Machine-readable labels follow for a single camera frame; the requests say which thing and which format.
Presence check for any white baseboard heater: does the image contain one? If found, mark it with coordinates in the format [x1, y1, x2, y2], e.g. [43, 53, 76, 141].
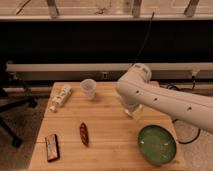
[7, 62, 213, 81]

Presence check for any white tube package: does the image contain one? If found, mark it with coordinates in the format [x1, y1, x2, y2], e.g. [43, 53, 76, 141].
[49, 85, 72, 112]

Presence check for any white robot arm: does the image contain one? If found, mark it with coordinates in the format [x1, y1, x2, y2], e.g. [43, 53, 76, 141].
[115, 63, 213, 134]

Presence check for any clear plastic cup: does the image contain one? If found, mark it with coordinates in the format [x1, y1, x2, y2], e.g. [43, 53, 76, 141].
[80, 79, 96, 100]

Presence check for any green plate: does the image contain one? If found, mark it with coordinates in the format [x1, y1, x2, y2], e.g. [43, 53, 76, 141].
[137, 125, 176, 166]

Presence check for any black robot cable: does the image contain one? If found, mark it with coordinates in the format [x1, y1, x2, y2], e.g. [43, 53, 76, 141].
[159, 74, 202, 145]

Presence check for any black hanging cable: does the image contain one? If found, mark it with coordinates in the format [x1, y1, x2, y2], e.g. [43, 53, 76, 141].
[131, 11, 156, 68]

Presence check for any red chili pepper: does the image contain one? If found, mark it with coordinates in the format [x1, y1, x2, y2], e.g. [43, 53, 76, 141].
[80, 122, 89, 147]

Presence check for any dark candy bar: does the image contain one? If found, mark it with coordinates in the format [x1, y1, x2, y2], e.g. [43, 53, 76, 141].
[45, 134, 60, 162]

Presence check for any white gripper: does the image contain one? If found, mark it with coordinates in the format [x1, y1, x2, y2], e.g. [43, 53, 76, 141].
[122, 102, 144, 120]

